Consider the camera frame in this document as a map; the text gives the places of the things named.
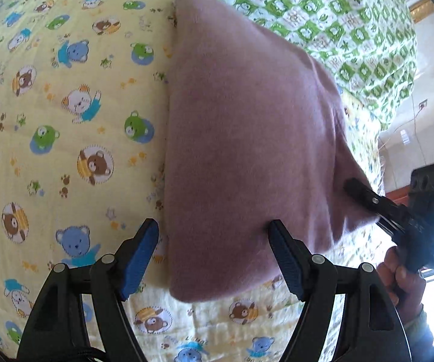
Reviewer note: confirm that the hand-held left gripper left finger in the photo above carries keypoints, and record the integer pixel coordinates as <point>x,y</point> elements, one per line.
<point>141,256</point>

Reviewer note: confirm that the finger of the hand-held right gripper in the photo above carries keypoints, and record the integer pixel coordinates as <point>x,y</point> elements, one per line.
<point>371,198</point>

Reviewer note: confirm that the yellow bear print bedsheet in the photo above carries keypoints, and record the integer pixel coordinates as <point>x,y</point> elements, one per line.
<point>70,120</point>

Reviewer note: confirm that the gold picture frame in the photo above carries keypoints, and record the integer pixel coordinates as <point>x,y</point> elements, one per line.
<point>428,8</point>

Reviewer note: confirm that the purple knit sweater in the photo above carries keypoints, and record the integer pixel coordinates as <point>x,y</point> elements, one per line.
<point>247,139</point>

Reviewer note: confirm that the white wall socket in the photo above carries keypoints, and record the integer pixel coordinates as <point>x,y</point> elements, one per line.
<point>405,137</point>
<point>423,103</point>

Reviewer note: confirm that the person's right hand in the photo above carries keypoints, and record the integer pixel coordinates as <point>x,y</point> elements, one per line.
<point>405,286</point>

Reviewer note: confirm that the green checkered quilt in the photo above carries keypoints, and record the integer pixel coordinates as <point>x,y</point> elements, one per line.
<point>333,26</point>

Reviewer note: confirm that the person's right forearm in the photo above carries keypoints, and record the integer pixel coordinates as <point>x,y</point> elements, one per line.
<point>420,332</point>

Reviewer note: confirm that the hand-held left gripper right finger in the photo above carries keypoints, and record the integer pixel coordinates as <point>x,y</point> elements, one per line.
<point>286,260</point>

